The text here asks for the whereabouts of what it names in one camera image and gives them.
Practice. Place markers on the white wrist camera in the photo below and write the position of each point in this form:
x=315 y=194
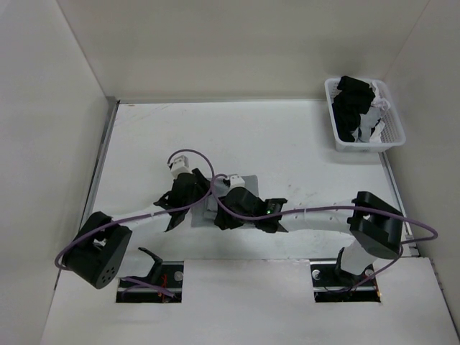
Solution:
x=233 y=181
x=179 y=165

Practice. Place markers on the grey tank top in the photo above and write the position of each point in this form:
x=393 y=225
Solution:
x=203 y=214

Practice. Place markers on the black tank top in basket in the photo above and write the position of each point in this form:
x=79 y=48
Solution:
x=354 y=99

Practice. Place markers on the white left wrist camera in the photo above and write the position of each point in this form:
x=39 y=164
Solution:
x=179 y=165

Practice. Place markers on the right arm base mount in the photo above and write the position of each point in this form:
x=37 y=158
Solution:
x=331 y=285

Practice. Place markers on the white perforated plastic basket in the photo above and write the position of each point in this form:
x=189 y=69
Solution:
x=391 y=135

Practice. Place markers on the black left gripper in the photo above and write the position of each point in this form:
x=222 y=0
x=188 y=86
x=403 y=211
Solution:
x=201 y=185

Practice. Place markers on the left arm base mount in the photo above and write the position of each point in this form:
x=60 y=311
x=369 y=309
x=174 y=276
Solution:
x=170 y=277

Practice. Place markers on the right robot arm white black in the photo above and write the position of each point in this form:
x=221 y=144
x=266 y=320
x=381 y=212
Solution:
x=365 y=217

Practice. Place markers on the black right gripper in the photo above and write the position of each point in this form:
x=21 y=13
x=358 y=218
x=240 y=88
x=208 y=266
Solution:
x=226 y=221

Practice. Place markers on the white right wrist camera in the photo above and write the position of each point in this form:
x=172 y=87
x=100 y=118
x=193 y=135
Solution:
x=233 y=181

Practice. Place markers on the white tank top in basket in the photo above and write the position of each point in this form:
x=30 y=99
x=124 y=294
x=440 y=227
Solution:
x=371 y=124

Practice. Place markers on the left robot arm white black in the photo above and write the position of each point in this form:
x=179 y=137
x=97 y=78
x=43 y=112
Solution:
x=105 y=249

